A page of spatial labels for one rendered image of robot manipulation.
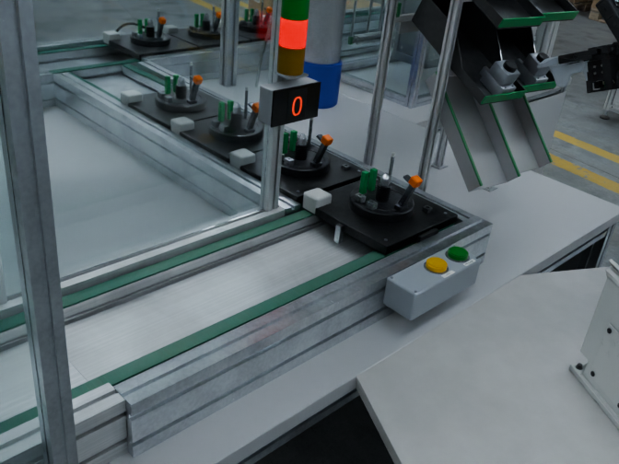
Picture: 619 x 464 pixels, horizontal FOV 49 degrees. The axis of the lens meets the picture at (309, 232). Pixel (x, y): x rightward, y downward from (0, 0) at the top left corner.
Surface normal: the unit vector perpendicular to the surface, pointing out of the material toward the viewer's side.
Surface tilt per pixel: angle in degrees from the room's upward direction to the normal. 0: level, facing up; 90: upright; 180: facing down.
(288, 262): 0
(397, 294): 90
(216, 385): 90
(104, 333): 0
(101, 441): 90
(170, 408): 90
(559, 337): 0
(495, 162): 45
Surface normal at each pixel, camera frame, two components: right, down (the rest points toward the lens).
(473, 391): 0.10, -0.87
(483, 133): 0.46, -0.29
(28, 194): 0.69, 0.41
